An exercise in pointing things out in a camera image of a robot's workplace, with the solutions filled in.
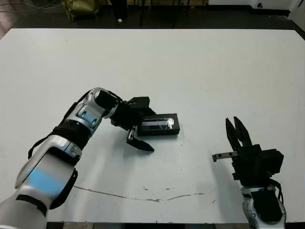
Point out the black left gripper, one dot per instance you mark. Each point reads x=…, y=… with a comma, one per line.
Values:
x=126, y=114

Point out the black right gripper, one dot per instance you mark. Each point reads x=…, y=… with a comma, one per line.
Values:
x=249, y=165

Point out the black box lid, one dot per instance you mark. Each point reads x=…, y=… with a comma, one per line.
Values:
x=157, y=130

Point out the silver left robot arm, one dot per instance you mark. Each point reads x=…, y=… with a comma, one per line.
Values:
x=47, y=176

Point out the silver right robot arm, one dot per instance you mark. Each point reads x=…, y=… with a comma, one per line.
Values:
x=265, y=210

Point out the black upright stand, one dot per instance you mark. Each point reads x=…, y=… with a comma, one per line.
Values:
x=119, y=9

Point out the yellow-green sack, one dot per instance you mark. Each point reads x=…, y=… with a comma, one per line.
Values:
x=78, y=9

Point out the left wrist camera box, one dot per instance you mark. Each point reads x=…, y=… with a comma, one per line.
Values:
x=140, y=102

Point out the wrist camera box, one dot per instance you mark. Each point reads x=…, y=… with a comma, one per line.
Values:
x=140, y=102
x=272, y=161

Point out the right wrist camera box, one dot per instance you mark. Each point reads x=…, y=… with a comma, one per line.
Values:
x=272, y=161

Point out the black round wall knob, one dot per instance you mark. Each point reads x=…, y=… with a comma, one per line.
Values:
x=259, y=4

